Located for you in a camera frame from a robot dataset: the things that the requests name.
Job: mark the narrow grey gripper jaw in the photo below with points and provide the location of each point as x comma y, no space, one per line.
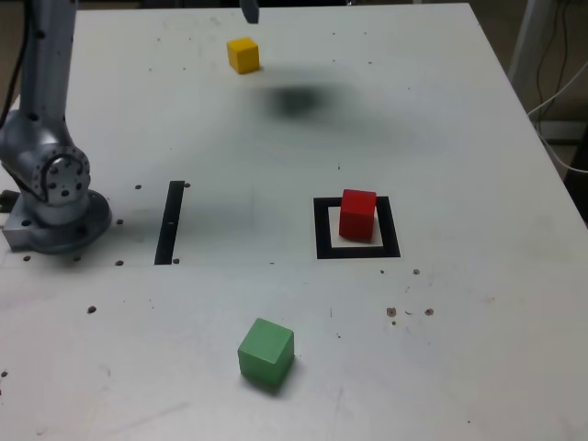
250,11

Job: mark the yellow cube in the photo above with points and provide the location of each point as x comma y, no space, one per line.
243,55

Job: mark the red cube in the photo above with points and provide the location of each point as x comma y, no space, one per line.
357,216

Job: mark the green cube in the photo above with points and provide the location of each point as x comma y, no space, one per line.
264,349

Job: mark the black tape square outline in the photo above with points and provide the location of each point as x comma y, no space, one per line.
321,229

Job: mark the black tape strip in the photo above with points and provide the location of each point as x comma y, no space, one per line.
167,229

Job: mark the grey box on floor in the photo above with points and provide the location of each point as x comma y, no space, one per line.
565,131

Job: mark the white metal post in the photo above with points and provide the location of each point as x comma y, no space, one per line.
523,41

